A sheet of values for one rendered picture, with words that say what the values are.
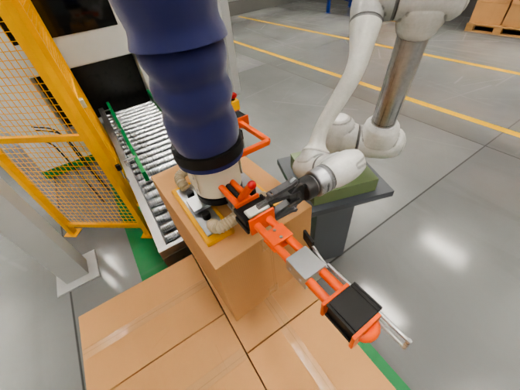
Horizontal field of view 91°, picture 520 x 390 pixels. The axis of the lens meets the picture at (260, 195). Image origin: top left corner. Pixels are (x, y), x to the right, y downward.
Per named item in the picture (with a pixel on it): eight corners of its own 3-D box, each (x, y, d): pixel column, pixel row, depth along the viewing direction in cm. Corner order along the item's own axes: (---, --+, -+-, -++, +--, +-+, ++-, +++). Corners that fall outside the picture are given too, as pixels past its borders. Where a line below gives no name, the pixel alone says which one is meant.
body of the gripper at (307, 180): (321, 180, 75) (295, 194, 72) (319, 200, 81) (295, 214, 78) (304, 168, 80) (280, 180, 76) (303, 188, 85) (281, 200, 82)
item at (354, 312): (319, 313, 54) (320, 302, 51) (343, 293, 57) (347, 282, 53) (350, 350, 49) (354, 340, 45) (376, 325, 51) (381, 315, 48)
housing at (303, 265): (285, 269, 63) (284, 258, 60) (306, 254, 65) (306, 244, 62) (304, 291, 58) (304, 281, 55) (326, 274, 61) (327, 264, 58)
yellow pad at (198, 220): (172, 193, 104) (168, 184, 101) (194, 183, 108) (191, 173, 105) (208, 248, 83) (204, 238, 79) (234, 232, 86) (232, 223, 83)
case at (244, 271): (178, 232, 141) (150, 176, 114) (238, 198, 156) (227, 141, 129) (236, 321, 104) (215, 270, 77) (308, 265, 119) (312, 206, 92)
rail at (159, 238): (106, 124, 300) (97, 108, 287) (111, 122, 302) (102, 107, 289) (169, 268, 154) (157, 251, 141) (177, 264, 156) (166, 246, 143)
